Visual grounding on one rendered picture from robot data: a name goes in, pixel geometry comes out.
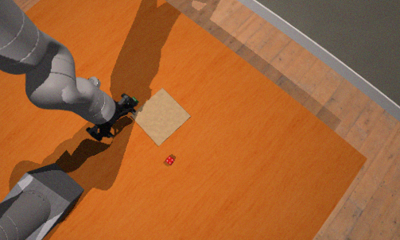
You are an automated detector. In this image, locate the tan square mat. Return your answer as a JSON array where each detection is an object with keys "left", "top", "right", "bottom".
[{"left": 131, "top": 88, "right": 191, "bottom": 146}]

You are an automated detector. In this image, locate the red die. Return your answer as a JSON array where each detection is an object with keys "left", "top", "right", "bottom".
[{"left": 166, "top": 156, "right": 174, "bottom": 165}]

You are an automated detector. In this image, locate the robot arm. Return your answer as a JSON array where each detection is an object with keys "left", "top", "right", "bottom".
[{"left": 0, "top": 0, "right": 115, "bottom": 240}]

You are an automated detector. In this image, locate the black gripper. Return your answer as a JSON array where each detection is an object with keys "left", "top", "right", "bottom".
[{"left": 86, "top": 93, "right": 138, "bottom": 141}]

